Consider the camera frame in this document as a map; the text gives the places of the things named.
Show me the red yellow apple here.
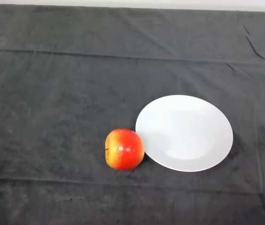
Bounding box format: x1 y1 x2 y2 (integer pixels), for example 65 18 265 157
105 128 145 171

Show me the white round plate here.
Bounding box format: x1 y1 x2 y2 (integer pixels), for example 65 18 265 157
135 94 234 173

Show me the black cloth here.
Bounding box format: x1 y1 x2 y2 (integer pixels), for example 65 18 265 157
0 4 265 225

